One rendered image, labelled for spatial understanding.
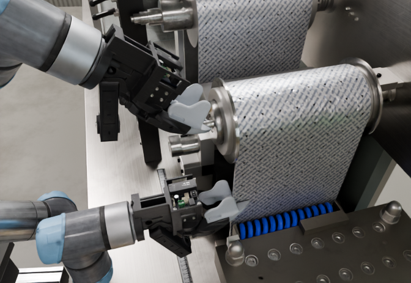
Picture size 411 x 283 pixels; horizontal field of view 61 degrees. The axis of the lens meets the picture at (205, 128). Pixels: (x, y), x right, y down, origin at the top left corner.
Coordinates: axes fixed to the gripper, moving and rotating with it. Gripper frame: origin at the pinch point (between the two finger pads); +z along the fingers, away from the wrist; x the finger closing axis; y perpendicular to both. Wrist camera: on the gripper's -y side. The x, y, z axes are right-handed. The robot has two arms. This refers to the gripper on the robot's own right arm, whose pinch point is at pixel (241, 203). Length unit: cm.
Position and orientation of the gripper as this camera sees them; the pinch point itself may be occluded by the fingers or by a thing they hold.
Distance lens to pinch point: 67.8
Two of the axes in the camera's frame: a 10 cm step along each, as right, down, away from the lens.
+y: 0.0, -7.4, -6.7
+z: 9.6, -1.8, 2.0
